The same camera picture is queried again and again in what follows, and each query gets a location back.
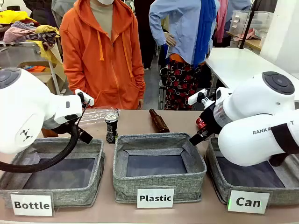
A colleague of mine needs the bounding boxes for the person in orange hoodie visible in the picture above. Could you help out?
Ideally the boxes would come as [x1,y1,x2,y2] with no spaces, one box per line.
[59,0,146,110]

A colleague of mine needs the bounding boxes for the cardboard box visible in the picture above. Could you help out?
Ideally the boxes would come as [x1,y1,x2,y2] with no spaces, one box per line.
[17,61,67,94]

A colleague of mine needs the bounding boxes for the pink garment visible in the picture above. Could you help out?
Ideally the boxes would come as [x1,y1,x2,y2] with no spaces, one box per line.
[215,0,231,43]

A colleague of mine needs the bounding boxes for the pile of colourful clothes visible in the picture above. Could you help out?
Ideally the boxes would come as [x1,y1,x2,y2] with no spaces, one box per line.
[0,9,61,51]

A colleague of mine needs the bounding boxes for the blue scarf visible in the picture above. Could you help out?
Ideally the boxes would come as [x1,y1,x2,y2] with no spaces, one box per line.
[193,0,218,68]

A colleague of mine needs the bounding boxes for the black right arm cable sleeve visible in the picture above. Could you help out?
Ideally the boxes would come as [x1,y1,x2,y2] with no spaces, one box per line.
[268,123,299,167]

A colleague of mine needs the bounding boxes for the white Bottle label card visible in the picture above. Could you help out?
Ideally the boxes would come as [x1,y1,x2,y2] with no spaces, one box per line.
[9,193,55,217]

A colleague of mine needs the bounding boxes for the black pole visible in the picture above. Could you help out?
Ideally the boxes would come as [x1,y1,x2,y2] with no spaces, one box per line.
[239,0,263,49]

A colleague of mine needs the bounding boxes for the orange cloth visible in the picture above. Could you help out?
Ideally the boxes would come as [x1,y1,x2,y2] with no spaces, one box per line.
[23,65,46,72]

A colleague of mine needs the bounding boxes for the light blue shirt mannequin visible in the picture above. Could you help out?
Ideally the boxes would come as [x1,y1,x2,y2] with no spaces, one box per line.
[149,0,221,66]

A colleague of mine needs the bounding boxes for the brown glass bottle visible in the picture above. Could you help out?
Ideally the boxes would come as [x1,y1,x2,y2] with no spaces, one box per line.
[149,108,171,133]

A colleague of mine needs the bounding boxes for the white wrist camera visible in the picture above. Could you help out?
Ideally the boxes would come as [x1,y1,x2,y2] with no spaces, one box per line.
[74,89,94,106]
[188,88,217,110]

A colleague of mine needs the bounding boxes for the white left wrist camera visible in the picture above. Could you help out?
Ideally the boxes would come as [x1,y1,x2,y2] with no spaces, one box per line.
[74,89,94,106]

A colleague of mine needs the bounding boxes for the white side table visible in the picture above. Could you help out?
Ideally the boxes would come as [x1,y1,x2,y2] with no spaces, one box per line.
[205,47,299,102]

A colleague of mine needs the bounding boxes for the white Can label card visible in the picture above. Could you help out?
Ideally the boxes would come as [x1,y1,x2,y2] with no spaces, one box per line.
[227,189,271,215]

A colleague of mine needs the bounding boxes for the white Plastic label card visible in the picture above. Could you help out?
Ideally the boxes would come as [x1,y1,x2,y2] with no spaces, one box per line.
[136,188,175,209]

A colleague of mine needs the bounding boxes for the black red floral skirt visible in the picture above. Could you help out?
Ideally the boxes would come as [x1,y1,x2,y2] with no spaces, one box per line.
[164,58,204,111]

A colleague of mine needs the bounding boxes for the crushed black can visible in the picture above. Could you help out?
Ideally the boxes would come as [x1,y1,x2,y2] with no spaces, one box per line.
[104,112,119,144]

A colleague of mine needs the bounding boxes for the large clear plastic bottle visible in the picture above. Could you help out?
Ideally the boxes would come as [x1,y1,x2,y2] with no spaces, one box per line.
[76,105,121,126]

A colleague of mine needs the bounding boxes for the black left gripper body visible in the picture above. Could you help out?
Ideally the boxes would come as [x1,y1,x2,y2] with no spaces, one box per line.
[74,125,93,144]

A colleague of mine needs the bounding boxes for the grey fabric basket Plastic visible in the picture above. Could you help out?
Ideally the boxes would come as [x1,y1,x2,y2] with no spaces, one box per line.
[112,132,207,204]

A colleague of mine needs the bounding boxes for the mannequin hand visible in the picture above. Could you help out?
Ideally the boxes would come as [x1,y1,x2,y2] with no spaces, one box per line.
[165,32,177,47]

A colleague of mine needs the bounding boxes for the clear plastic storage boxes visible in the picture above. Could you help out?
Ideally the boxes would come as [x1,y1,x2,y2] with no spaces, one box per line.
[229,10,274,35]

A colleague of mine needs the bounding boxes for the grey fabric basket Can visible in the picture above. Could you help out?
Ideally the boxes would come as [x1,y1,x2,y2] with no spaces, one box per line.
[205,136,299,206]

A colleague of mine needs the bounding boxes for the grey fabric basket Bottle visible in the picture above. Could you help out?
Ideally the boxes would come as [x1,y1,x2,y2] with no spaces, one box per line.
[0,137,106,208]

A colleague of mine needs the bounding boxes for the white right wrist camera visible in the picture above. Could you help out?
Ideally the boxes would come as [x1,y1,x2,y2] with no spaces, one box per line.
[188,88,217,110]

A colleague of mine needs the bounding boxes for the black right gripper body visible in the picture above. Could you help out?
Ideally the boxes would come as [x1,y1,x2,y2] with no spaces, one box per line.
[199,104,225,136]

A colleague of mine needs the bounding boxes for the crushed red can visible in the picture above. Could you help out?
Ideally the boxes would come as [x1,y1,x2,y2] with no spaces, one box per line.
[195,117,207,129]

